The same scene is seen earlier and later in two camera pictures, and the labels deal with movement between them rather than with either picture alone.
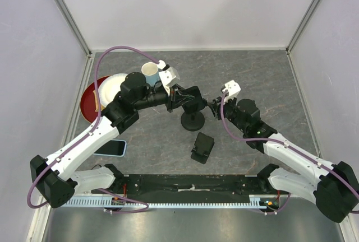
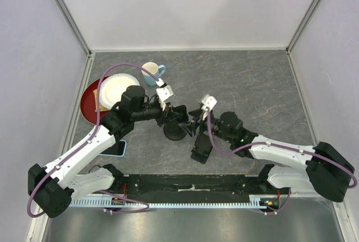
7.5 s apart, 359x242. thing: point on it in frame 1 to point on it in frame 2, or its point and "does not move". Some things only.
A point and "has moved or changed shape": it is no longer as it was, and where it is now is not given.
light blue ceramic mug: (151, 70) does not move
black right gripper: (216, 107) to (197, 113)
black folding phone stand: (202, 148) does not move
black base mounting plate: (187, 187) does not move
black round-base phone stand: (192, 122) has moved or changed shape
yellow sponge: (96, 102) does not move
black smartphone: (194, 106) to (179, 113)
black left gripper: (176, 94) to (162, 119)
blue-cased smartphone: (113, 147) does not move
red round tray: (87, 101) does not move
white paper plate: (109, 87) does not move
